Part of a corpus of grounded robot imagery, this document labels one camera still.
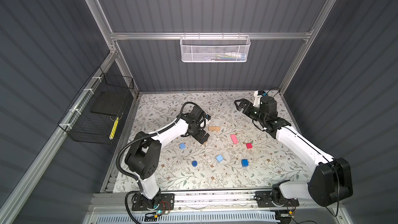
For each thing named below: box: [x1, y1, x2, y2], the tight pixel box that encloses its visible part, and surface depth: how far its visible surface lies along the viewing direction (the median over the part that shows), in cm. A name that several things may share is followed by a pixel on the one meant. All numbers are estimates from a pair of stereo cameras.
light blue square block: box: [215, 154, 224, 163], surface depth 88 cm
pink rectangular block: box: [230, 133, 239, 145], surface depth 98 cm
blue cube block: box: [241, 159, 249, 167], surface depth 87 cm
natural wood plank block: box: [208, 126, 221, 132], surface depth 101 cm
